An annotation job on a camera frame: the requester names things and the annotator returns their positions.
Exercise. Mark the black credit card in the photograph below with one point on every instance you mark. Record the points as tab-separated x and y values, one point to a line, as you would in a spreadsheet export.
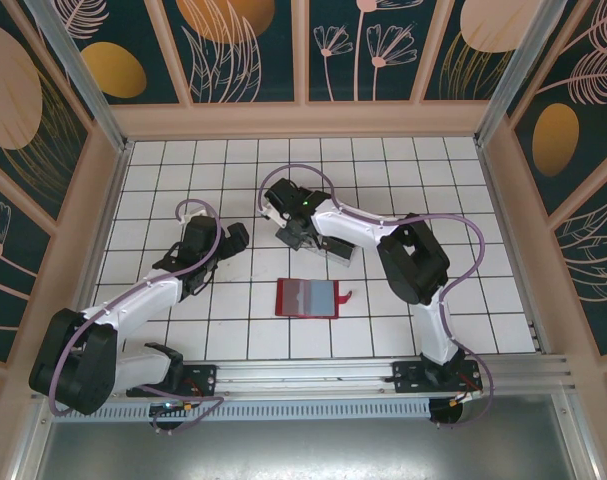
290	243
347	250
334	247

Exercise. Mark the tray of black parts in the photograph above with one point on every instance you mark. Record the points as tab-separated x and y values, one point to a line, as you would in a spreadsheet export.
345	261

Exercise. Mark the red leather card holder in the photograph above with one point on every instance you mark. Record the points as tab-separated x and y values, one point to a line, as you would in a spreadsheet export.
303	300

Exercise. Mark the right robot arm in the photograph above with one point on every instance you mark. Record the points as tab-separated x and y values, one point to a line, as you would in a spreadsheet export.
353	225

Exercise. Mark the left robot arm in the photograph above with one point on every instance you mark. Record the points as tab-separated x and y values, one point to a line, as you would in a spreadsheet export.
133	305

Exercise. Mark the grey metal sheet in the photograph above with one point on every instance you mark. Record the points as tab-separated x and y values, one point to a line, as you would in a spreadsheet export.
303	450

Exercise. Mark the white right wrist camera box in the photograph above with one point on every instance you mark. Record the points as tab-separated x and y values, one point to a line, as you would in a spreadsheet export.
272	211

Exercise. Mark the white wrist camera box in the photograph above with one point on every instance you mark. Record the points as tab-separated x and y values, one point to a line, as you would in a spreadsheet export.
188	218
272	211

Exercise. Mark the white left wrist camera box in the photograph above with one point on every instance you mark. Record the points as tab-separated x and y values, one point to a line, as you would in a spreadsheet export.
188	218

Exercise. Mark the aluminium profile rail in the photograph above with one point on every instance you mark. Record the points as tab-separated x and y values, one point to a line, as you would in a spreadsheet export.
303	375

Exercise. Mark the aluminium frame post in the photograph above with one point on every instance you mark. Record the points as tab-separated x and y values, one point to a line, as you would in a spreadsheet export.
89	80
515	75

